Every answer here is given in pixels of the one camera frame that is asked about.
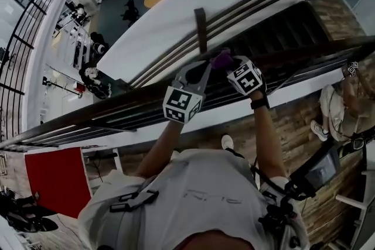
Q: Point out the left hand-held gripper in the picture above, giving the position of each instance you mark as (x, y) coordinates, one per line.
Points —
(181, 105)

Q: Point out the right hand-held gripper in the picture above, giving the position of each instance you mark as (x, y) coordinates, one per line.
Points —
(246, 76)

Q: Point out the purple cloth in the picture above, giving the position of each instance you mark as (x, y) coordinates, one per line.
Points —
(221, 61)

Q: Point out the dark curved handrail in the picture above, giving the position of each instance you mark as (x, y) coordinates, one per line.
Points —
(117, 105)

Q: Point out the person's right forearm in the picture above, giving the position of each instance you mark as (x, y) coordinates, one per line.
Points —
(268, 137)

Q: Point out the person's left forearm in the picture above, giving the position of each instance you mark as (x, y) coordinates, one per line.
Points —
(159, 149)

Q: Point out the black metal railing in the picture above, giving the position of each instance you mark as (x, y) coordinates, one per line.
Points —
(23, 41)

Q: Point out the black wristwatch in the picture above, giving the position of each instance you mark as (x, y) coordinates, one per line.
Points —
(259, 104)

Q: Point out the dark wooden staircase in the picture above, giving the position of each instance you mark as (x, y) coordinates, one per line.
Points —
(278, 29)

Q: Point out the person's right white shoe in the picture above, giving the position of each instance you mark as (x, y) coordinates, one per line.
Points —
(227, 142)

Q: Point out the person's white shoe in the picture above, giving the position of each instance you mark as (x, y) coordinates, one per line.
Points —
(175, 153)
(227, 142)

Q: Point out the person's left white shoe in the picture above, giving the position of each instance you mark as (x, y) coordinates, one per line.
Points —
(175, 153)

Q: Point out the black office chair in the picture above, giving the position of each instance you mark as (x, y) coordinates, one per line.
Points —
(130, 10)

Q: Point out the person's white t-shirt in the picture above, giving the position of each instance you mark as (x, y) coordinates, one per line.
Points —
(190, 184)

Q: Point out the black chest-mounted monitor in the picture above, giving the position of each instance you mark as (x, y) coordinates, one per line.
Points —
(319, 174)

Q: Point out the white metal rack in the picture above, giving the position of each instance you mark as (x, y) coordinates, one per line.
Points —
(351, 201)

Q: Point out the red-topped white-legged table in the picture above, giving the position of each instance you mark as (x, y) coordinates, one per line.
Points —
(55, 178)

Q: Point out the small dark phone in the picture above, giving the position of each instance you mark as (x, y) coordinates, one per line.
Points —
(37, 195)

